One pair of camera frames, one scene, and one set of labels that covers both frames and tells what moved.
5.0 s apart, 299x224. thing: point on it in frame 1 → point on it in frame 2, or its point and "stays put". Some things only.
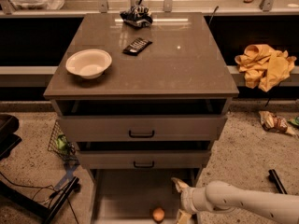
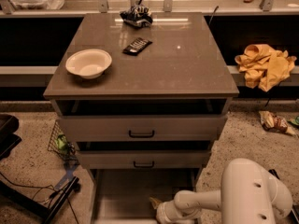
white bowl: [89, 63] stays put
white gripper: [187, 199] → [163, 211]
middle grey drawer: [143, 159] stays put
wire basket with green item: [60, 145] stays put
